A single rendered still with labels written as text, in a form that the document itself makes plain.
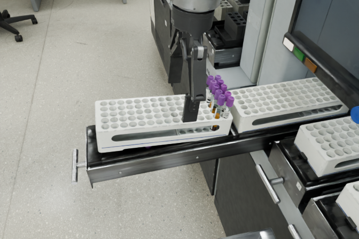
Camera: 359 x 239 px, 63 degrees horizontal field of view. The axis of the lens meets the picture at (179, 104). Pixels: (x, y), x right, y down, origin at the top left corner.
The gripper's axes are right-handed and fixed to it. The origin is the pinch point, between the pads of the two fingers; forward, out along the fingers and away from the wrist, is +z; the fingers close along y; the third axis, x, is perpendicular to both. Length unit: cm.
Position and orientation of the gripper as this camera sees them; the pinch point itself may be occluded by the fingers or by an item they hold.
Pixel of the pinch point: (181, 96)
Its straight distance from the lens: 64.0
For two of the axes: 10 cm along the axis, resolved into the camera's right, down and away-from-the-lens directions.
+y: 2.4, 6.3, -7.4
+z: -1.0, 7.7, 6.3
